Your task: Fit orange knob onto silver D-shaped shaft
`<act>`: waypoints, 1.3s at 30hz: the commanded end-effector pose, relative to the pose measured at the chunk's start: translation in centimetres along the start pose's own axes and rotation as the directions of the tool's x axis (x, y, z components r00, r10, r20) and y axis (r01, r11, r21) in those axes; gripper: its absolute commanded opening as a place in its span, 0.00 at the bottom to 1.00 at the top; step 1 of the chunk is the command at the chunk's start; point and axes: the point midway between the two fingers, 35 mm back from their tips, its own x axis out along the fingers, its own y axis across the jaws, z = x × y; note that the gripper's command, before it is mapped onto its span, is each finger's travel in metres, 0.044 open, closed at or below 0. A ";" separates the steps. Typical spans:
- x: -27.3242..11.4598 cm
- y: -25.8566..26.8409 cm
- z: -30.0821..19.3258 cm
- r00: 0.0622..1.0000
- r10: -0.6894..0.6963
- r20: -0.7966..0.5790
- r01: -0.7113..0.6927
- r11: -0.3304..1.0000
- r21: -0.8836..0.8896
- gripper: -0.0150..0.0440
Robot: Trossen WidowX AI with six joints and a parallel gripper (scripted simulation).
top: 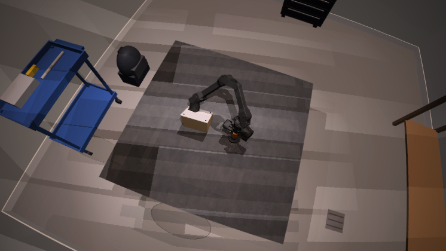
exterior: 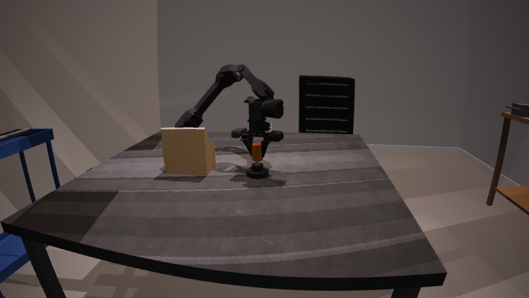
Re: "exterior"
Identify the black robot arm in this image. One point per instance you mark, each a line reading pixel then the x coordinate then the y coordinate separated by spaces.
pixel 266 105

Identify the orange knob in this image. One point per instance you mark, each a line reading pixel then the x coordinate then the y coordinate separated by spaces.
pixel 256 152

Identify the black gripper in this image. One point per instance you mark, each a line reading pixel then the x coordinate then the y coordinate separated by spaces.
pixel 256 127

